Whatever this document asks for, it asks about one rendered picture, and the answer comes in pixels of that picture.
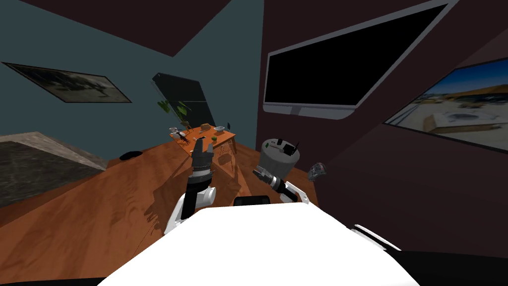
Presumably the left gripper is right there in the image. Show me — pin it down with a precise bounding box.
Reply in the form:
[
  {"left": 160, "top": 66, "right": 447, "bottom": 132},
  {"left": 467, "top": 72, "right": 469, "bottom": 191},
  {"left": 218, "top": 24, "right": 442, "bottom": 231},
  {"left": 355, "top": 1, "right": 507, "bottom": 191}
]
[{"left": 190, "top": 139, "right": 215, "bottom": 176}]

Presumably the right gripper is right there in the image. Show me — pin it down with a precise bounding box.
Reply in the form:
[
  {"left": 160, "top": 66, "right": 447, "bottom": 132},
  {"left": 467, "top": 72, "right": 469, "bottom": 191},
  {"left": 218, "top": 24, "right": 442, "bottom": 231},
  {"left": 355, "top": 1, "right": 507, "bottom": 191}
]
[{"left": 253, "top": 165, "right": 276, "bottom": 186}]

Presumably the grey round side table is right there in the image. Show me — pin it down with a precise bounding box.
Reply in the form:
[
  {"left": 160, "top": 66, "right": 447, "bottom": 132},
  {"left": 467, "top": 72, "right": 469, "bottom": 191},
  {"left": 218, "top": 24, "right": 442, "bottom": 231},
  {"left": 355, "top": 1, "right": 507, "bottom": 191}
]
[{"left": 257, "top": 138, "right": 301, "bottom": 180}]

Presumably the orange wooden table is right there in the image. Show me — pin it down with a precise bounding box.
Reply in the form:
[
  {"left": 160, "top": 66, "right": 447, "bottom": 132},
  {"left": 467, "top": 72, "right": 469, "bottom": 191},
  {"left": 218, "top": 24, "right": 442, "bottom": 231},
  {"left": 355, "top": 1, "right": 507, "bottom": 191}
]
[{"left": 169, "top": 123, "right": 238, "bottom": 159}]

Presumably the green potted plant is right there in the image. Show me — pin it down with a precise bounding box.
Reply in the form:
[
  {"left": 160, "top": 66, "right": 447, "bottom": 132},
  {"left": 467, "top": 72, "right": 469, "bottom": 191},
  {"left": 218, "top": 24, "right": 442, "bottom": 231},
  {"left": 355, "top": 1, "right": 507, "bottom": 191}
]
[{"left": 157, "top": 99, "right": 192, "bottom": 128}]

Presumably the small grey object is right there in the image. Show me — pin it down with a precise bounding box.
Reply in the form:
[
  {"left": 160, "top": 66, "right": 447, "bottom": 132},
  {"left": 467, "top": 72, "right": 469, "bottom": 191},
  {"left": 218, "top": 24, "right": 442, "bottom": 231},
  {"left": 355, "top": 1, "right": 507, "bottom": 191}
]
[{"left": 307, "top": 162, "right": 327, "bottom": 182}]

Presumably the dark panelled door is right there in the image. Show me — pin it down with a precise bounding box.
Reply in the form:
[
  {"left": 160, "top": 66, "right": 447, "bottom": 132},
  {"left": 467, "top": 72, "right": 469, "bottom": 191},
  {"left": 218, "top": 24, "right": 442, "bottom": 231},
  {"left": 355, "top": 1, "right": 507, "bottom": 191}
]
[{"left": 151, "top": 72, "right": 216, "bottom": 128}]

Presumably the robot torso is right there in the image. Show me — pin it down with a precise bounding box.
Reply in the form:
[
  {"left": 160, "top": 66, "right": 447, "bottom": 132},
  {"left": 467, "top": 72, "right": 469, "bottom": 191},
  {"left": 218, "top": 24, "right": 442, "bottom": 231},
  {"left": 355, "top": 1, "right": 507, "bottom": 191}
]
[{"left": 97, "top": 195, "right": 421, "bottom": 286}]

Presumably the grey stone block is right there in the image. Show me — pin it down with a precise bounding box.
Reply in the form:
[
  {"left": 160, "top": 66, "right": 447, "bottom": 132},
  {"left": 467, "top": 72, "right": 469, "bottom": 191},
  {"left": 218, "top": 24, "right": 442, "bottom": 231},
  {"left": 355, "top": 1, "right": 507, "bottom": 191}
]
[{"left": 0, "top": 131, "right": 109, "bottom": 209}]

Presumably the black screen grey frame television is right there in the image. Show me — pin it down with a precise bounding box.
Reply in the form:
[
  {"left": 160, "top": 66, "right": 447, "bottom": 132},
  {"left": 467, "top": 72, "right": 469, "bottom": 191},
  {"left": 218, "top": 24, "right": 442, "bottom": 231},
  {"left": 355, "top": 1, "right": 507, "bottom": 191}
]
[{"left": 262, "top": 0, "right": 461, "bottom": 121}]

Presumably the dark framed wall picture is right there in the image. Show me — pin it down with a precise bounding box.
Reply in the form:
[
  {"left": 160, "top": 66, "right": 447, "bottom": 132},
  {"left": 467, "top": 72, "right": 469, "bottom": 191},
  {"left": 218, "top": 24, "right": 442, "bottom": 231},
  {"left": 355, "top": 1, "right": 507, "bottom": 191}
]
[{"left": 1, "top": 61, "right": 132, "bottom": 104}]

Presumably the sunny landscape wall picture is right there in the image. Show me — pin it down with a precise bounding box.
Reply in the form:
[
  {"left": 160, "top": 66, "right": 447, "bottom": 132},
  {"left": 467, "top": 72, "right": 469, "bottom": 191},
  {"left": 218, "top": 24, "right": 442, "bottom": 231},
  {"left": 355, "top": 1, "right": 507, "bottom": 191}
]
[{"left": 384, "top": 57, "right": 508, "bottom": 154}]

